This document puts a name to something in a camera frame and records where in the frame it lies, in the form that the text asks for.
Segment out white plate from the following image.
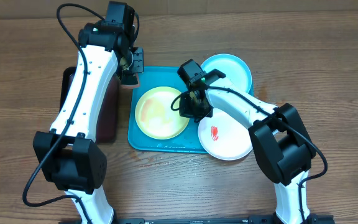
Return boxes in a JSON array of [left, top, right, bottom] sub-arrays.
[[198, 108, 252, 161]]

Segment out yellow-green plate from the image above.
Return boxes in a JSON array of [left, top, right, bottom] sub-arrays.
[[135, 86, 190, 140]]

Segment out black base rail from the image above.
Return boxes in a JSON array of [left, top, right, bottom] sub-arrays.
[[59, 214, 335, 224]]

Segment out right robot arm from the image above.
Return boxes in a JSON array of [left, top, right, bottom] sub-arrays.
[[174, 59, 318, 223]]

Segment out black rectangular tray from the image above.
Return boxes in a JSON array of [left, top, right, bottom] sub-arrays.
[[59, 67, 120, 144]]

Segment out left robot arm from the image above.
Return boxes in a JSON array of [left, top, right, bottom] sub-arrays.
[[33, 1, 144, 223]]

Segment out teal plastic tray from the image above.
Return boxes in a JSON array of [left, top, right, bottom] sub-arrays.
[[127, 65, 255, 154]]

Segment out light blue plate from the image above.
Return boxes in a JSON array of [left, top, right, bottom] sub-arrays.
[[201, 54, 254, 95]]

